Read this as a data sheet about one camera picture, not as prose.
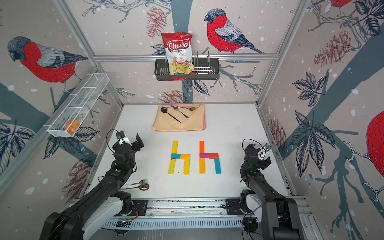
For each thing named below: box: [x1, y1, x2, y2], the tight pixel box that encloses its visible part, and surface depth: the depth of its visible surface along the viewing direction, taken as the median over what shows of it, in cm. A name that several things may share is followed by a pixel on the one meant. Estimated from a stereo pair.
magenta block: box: [199, 153, 210, 159], surface depth 94 cm
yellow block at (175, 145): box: [171, 140, 179, 154], surface depth 99 cm
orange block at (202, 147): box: [199, 140, 205, 154], surface depth 97 cm
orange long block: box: [199, 158, 205, 174], surface depth 90 cm
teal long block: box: [214, 158, 222, 174], surface depth 89 cm
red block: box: [208, 153, 219, 159], surface depth 92 cm
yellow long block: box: [183, 159, 190, 176], surface depth 89 cm
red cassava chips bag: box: [161, 32, 197, 81], surface depth 85 cm
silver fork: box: [130, 179, 150, 186], surface depth 84 cm
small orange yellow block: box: [180, 154, 191, 160], surface depth 94 cm
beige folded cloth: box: [152, 103, 205, 131], surface depth 113 cm
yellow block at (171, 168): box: [168, 159, 177, 175], surface depth 90 cm
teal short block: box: [170, 153, 181, 160], surface depth 94 cm
